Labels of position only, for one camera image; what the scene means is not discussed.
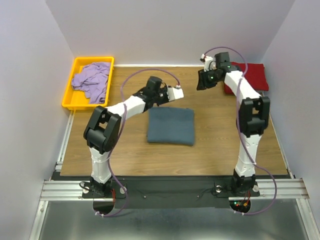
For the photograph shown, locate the blue-grey t-shirt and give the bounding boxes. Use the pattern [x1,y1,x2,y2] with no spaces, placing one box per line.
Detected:
[146,107,195,146]

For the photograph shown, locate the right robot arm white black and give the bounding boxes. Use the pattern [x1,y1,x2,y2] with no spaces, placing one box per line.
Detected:
[196,52,270,194]

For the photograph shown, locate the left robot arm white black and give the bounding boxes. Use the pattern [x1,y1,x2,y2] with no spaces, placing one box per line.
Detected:
[80,76,175,198]

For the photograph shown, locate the folded red t-shirt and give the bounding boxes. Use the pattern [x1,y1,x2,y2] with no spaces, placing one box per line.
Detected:
[223,62,269,95]

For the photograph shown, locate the lilac t-shirt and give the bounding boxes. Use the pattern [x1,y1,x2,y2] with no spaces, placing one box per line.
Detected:
[71,62,111,104]

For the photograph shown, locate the yellow plastic tray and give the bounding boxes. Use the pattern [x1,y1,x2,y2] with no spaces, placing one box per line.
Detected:
[61,56,115,111]

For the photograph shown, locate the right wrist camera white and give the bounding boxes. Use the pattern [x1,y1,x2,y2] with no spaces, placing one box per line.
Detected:
[200,54,216,72]

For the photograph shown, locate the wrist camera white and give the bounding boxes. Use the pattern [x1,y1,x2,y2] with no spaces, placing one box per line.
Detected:
[167,85,184,102]
[200,54,216,72]

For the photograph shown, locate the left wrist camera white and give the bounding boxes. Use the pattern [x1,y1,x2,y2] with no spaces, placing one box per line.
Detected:
[167,85,184,102]

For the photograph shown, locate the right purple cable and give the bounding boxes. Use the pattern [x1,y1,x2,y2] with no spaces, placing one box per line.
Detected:
[200,46,278,217]

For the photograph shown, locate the purple cable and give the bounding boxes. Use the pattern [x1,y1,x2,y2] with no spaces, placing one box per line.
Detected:
[200,46,278,217]
[93,68,182,218]

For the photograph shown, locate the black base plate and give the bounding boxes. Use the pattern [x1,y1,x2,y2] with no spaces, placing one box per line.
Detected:
[79,175,260,210]

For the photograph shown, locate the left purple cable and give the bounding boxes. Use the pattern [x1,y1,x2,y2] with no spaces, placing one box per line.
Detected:
[93,68,182,218]

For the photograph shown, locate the aluminium frame rail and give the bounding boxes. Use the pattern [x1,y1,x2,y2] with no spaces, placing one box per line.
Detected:
[40,111,309,201]

